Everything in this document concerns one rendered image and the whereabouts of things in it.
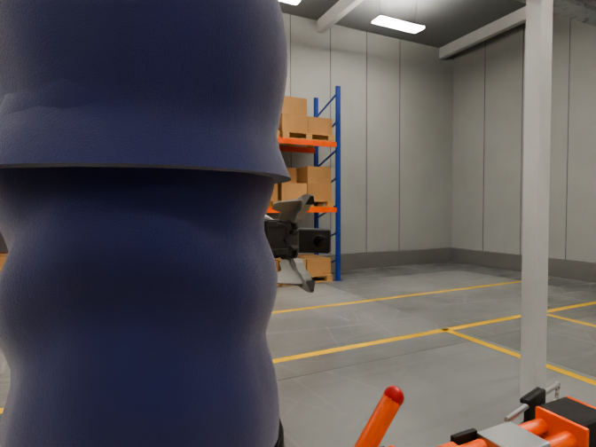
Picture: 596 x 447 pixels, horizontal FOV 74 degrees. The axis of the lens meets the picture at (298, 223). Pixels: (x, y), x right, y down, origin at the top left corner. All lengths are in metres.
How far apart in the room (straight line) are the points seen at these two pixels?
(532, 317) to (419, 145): 9.10
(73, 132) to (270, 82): 0.14
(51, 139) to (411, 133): 11.72
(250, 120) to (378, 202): 10.71
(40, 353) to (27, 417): 0.04
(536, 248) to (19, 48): 3.22
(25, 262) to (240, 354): 0.15
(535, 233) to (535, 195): 0.27
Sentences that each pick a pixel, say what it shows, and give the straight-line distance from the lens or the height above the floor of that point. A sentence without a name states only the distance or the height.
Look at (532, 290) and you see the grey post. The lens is 3.37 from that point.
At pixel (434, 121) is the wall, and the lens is 12.53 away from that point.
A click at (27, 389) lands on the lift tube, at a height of 1.46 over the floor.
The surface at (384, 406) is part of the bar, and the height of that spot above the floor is 1.35.
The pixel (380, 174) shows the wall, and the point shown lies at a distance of 11.07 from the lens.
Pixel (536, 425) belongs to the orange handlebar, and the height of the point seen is 1.25.
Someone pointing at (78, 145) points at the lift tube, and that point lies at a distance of 0.25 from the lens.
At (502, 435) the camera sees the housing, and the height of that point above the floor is 1.26.
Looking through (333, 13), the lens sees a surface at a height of 6.01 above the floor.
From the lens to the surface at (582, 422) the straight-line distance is 0.75.
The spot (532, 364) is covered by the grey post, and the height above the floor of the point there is 0.44.
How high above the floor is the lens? 1.57
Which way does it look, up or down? 2 degrees down
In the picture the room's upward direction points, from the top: straight up
